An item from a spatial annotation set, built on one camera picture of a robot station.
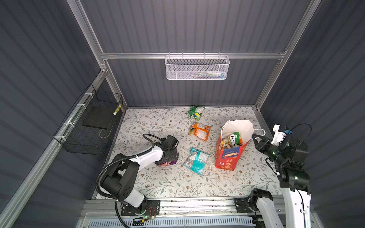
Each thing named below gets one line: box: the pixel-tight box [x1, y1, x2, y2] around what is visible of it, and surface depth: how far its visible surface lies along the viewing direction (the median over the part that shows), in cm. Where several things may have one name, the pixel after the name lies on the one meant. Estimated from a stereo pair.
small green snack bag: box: [185, 104, 206, 122], surface depth 114 cm
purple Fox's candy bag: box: [156, 160, 178, 168], surface depth 88 cm
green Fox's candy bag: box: [229, 132, 241, 147], surface depth 88 cm
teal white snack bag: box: [182, 147, 211, 176], surface depth 89 cm
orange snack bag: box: [188, 122, 212, 142], surface depth 104 cm
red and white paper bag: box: [214, 119, 254, 171], surface depth 80 cm
